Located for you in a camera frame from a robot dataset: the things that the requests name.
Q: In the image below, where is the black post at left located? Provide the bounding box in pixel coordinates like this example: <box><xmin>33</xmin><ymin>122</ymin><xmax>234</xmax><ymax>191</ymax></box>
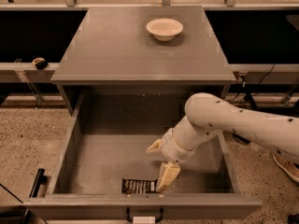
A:
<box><xmin>29</xmin><ymin>169</ymin><xmax>48</xmax><ymax>198</ymax></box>

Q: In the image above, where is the black rxbar chocolate wrapper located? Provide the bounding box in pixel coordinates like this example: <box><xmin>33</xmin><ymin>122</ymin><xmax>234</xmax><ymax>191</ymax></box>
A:
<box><xmin>121</xmin><ymin>179</ymin><xmax>157</xmax><ymax>195</ymax></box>

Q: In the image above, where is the grey cabinet with counter top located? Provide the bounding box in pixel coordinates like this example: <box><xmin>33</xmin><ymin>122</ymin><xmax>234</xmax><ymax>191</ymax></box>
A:
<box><xmin>51</xmin><ymin>6</ymin><xmax>235</xmax><ymax>111</ymax></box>

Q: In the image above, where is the tan shoe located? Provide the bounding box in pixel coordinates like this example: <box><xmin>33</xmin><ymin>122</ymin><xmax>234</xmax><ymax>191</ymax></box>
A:
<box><xmin>272</xmin><ymin>154</ymin><xmax>299</xmax><ymax>183</ymax></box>

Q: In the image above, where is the black and white drawer handle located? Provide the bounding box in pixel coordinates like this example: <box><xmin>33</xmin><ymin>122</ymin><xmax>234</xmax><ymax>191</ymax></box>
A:
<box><xmin>126</xmin><ymin>208</ymin><xmax>164</xmax><ymax>224</ymax></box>

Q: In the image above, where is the black stand leg right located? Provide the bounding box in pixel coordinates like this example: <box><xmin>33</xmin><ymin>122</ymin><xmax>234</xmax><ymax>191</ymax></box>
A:
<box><xmin>242</xmin><ymin>80</ymin><xmax>257</xmax><ymax>110</ymax></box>

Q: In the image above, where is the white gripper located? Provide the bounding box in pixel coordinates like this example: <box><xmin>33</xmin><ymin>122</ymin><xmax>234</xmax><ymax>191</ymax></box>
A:
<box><xmin>146</xmin><ymin>128</ymin><xmax>195</xmax><ymax>193</ymax></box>

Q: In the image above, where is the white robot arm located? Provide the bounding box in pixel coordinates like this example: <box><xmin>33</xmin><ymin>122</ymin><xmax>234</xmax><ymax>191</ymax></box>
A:
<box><xmin>147</xmin><ymin>92</ymin><xmax>299</xmax><ymax>193</ymax></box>

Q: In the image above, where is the yellow black tape measure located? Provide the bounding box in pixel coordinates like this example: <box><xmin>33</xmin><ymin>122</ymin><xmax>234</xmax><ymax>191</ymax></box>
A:
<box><xmin>32</xmin><ymin>57</ymin><xmax>48</xmax><ymax>70</ymax></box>

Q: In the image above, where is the grey metal rail frame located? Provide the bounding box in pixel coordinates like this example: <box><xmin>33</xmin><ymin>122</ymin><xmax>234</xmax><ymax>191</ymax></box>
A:
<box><xmin>0</xmin><ymin>0</ymin><xmax>299</xmax><ymax>85</ymax></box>

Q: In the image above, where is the grey top drawer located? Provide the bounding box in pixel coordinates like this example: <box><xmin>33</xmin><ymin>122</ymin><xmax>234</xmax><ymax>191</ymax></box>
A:
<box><xmin>25</xmin><ymin>92</ymin><xmax>262</xmax><ymax>220</ymax></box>

